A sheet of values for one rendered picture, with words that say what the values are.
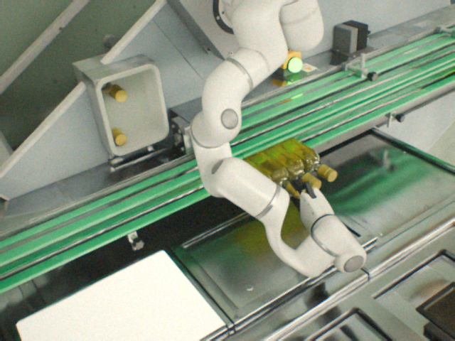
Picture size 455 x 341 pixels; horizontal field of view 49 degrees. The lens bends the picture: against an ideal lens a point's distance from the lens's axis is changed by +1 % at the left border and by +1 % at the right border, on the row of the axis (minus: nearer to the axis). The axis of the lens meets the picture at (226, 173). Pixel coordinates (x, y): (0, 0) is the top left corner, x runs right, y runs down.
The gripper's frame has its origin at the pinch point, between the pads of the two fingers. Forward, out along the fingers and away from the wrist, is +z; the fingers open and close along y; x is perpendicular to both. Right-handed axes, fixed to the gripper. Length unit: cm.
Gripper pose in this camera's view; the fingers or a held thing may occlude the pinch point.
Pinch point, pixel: (298, 192)
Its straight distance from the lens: 134.3
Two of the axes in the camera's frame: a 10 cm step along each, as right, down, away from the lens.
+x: -9.4, 2.6, -2.1
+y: -0.9, -8.1, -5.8
